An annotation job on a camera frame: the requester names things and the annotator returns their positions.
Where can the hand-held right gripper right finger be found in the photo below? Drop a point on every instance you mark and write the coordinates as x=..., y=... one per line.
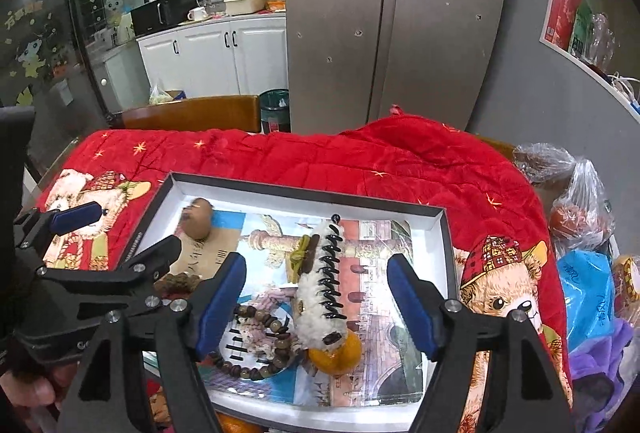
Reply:
x=412, y=308

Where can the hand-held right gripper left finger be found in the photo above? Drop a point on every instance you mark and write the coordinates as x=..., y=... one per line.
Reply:
x=220, y=303

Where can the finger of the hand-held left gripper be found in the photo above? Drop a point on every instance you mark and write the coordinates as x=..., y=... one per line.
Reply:
x=150, y=258
x=75, y=216

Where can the white card of black hairpins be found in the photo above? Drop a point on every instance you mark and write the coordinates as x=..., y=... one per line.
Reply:
x=240, y=343

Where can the small brown toy figure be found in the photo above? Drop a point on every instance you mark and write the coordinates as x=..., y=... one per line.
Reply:
x=196, y=220

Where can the orange fruit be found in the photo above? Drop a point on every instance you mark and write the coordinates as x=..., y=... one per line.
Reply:
x=335, y=355

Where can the olive bow hair clip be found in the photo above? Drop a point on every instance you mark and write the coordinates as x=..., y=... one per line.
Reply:
x=300, y=255

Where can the white plush zebra toy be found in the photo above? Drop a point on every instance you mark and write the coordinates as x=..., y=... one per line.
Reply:
x=312, y=293

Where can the black rimmed white box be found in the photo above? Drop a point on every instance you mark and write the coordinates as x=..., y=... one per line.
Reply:
x=300, y=199

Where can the person's left hand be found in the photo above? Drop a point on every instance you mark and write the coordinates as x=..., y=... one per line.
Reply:
x=25, y=400

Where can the printed picture sheet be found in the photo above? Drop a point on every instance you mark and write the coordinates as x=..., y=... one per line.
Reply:
x=380, y=263

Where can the bag of vegetables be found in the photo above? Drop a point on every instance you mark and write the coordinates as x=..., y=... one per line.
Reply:
x=162, y=95

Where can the red printed blanket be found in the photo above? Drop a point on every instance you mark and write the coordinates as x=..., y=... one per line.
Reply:
x=350, y=153

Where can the blue plastic bag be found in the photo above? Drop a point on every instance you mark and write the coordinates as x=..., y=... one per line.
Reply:
x=585, y=298

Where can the dark green trash bin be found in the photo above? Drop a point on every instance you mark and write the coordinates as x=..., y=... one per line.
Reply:
x=274, y=110

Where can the glass sliding door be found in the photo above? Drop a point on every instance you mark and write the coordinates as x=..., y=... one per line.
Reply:
x=65, y=23

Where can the clear bag with dark contents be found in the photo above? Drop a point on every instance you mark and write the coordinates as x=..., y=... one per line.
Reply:
x=542, y=160

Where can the clear plastic bag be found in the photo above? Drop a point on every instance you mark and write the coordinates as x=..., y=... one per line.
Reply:
x=582, y=208

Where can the purple cloth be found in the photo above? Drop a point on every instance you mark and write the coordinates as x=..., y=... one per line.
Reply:
x=600, y=373

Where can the white base cabinet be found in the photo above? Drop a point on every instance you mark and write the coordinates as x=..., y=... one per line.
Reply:
x=210, y=53

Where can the yellow lidded jar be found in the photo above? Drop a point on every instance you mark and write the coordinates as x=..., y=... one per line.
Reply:
x=627, y=283

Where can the black microwave oven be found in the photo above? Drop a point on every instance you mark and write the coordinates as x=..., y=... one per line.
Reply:
x=162, y=13

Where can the white mug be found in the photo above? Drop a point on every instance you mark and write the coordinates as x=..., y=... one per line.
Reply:
x=196, y=14

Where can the cream plastic basin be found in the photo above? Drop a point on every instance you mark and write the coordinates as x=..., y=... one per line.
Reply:
x=245, y=2

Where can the orange food box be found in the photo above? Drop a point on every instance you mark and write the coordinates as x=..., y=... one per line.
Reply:
x=276, y=4

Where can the silver double door refrigerator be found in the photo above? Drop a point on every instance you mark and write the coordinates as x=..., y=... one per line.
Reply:
x=390, y=13

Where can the green box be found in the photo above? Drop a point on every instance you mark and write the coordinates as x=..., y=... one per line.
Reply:
x=582, y=33

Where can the clear plastic bottles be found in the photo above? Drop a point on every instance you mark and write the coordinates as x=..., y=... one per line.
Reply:
x=602, y=43

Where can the red gift box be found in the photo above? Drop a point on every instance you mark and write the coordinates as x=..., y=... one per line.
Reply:
x=562, y=10

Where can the white wall shelf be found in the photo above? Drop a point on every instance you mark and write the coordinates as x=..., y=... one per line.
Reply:
x=560, y=58

